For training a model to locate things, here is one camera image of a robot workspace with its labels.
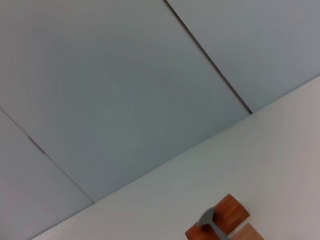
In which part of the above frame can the pink handled metal spoon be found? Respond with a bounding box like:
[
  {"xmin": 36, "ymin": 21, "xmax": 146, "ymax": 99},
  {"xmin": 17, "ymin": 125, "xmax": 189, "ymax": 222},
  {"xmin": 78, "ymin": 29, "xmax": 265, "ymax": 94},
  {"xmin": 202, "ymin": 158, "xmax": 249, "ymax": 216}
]
[{"xmin": 198, "ymin": 206, "xmax": 230, "ymax": 240}]

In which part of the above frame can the dark reddish wooden block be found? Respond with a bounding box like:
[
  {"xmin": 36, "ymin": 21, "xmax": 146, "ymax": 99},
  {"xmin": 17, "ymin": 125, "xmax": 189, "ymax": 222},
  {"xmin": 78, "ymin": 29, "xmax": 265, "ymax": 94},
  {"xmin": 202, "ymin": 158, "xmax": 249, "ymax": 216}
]
[{"xmin": 184, "ymin": 193, "xmax": 251, "ymax": 240}]

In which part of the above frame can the light brown wooden block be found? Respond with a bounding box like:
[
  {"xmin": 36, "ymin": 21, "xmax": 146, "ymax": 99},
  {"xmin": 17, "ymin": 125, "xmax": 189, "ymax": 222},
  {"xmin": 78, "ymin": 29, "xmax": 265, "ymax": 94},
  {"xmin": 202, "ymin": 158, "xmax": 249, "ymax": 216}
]
[{"xmin": 231, "ymin": 223, "xmax": 265, "ymax": 240}]

